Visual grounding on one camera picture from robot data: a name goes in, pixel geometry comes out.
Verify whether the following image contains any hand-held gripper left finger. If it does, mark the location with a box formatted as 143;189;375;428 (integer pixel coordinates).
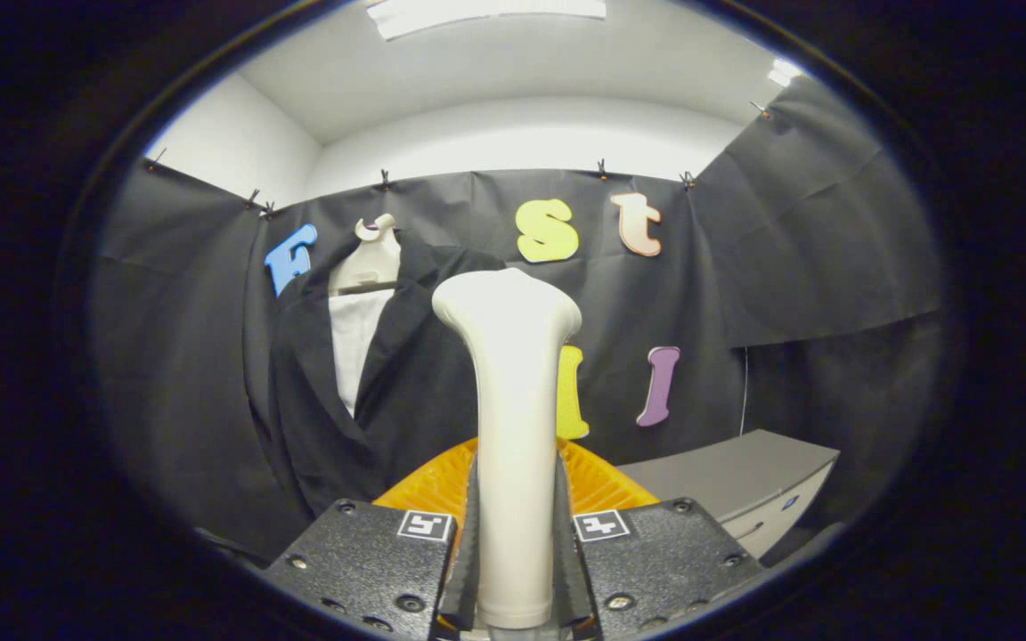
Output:
262;436;481;641

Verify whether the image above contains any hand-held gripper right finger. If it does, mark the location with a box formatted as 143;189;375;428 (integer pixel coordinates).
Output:
553;436;768;641

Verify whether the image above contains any black suit jacket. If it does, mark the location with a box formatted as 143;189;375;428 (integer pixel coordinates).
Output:
269;233;514;535

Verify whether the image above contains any white garment steamer head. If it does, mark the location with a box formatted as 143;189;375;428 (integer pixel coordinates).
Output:
431;267;583;631

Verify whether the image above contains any grey cabinet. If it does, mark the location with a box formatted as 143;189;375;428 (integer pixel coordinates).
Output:
615;429;841;562

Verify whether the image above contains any cream plastic hanger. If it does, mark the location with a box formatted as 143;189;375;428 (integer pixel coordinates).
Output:
328;214;403;296

